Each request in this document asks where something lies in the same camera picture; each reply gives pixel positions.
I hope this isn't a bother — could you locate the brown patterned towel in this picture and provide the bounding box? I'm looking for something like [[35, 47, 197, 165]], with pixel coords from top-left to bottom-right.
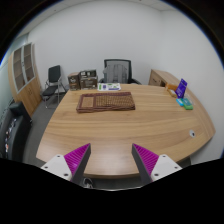
[[75, 91, 136, 114]]

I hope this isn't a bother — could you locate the small tan box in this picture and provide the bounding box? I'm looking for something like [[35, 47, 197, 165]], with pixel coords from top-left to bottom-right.
[[166, 83, 179, 98]]

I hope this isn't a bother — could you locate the grey backpack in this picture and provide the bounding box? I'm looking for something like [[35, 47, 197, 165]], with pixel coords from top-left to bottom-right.
[[102, 63, 129, 84]]

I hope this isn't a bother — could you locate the wooden cabinet with glass doors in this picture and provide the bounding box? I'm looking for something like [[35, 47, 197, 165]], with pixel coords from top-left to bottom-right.
[[7, 42, 43, 118]]

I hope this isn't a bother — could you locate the black mesh office chair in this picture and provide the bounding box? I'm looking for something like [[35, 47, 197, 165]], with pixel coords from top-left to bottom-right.
[[98, 58, 142, 86]]

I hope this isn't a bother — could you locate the small blue box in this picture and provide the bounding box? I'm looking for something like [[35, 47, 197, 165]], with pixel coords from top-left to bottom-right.
[[176, 97, 188, 108]]

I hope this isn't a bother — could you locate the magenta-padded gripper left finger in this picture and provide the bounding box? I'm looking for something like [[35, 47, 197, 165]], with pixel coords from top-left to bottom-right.
[[40, 143, 92, 186]]

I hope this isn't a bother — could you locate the large dark printed box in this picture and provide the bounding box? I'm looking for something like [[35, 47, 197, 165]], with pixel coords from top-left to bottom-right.
[[79, 77, 99, 90]]

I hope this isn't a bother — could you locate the low wooden drawer cabinet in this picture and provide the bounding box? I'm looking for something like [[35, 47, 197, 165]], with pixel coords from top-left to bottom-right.
[[148, 68, 183, 90]]

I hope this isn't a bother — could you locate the black sofa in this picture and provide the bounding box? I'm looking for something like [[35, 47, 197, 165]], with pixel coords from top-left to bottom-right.
[[0, 101, 33, 161]]

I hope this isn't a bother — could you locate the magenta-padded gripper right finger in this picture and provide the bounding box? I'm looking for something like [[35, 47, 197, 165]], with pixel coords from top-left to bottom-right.
[[131, 143, 183, 185]]

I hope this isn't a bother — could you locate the black visitor chair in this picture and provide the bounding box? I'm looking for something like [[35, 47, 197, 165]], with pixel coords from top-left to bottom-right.
[[41, 64, 68, 109]]

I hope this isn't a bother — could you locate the white sticker sheet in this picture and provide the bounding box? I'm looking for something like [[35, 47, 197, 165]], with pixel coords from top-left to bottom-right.
[[97, 82, 122, 92]]

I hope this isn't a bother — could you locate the purple standing sign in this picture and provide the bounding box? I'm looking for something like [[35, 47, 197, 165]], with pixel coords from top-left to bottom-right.
[[175, 78, 189, 99]]

